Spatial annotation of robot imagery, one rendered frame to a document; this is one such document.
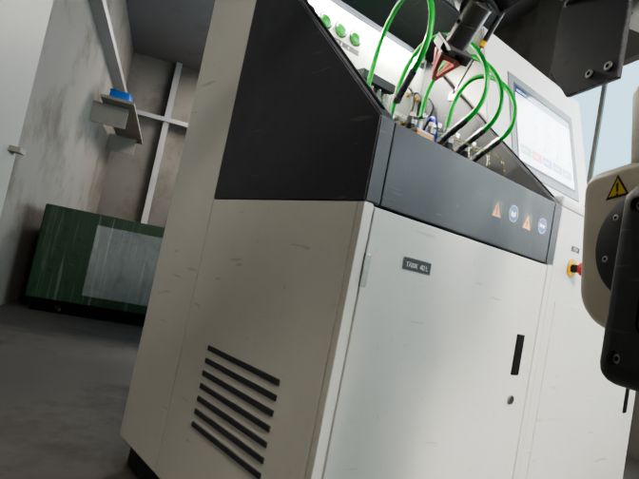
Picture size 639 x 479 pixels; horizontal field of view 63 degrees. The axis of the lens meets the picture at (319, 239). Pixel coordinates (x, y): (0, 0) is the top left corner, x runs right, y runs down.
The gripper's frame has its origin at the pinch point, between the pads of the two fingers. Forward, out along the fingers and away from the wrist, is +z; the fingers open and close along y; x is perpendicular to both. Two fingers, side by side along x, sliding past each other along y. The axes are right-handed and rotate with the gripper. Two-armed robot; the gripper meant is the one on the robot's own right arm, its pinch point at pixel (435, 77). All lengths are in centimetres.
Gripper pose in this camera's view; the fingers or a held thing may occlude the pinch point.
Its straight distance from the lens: 141.7
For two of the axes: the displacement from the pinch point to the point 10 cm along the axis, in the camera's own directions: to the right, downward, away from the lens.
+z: -4.2, 6.8, 6.0
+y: -1.4, -7.0, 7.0
